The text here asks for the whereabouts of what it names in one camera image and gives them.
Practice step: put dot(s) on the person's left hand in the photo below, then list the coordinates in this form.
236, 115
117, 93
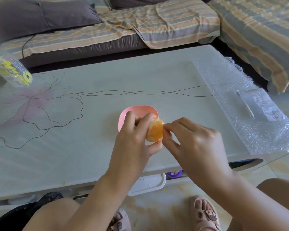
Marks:
127, 153

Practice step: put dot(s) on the person's right hand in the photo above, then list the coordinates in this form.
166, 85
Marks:
202, 151

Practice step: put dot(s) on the orange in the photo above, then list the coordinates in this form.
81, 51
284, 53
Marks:
156, 131

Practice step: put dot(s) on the pink plastic dish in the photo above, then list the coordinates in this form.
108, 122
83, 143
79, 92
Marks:
144, 110

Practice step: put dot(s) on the person's left forearm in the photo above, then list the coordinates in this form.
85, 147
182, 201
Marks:
98, 206

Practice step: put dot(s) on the person's right forearm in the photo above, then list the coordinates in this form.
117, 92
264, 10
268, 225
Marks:
250, 206

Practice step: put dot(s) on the person's right foot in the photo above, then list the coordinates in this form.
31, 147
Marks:
204, 211

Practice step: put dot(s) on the person's foot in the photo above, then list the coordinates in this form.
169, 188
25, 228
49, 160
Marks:
204, 211
121, 222

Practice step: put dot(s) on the person's left foot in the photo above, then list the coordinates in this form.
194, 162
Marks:
121, 222

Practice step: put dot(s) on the person's right leg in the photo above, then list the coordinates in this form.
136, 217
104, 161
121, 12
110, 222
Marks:
279, 190

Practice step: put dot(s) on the person's leg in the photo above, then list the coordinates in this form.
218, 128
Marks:
279, 190
53, 214

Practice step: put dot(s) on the person's left leg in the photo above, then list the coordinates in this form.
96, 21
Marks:
53, 214

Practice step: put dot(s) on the white plastic container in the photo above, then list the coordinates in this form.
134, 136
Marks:
151, 184

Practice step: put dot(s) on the thin white stick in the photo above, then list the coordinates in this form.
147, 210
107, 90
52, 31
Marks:
246, 107

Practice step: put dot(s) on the clear bubble wrap sheet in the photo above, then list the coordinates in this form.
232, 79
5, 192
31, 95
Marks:
219, 76

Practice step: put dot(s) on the clear plastic bag paper label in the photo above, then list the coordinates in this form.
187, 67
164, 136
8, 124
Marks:
265, 104

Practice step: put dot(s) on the dark brown sofa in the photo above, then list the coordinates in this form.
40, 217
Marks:
86, 49

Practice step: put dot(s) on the black plastic bag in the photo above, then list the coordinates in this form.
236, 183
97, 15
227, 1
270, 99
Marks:
14, 214

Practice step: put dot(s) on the striped sofa sheet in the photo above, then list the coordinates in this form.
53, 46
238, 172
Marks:
178, 22
260, 28

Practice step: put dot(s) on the clear bottle yellow label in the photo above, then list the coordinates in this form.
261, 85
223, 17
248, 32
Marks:
12, 70

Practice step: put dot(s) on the grey upright cushion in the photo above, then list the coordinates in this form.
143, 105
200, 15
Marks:
139, 1

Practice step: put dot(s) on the grey flat pillow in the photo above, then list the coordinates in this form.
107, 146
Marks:
43, 16

